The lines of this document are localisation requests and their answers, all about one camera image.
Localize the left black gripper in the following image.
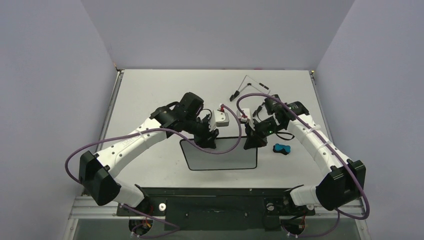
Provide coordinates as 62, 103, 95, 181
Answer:
183, 114, 219, 149

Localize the small whiteboard with red writing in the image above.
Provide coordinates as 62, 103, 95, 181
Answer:
179, 136, 258, 171

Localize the blue whiteboard eraser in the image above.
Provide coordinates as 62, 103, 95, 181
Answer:
272, 143, 291, 155

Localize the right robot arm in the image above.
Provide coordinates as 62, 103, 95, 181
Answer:
236, 93, 366, 214

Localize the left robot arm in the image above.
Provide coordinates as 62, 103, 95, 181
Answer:
78, 92, 226, 215

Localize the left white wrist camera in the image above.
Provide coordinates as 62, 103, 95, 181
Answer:
209, 106, 230, 130

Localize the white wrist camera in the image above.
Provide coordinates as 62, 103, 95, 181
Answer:
209, 106, 230, 130
237, 108, 255, 130

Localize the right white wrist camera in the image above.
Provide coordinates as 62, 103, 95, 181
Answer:
237, 108, 255, 130

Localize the aluminium rail frame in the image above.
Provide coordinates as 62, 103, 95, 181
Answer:
74, 69, 369, 240

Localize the wire whiteboard stand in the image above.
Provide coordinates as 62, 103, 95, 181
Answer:
229, 75, 271, 102

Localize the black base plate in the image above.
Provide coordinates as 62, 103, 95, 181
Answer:
112, 187, 322, 235

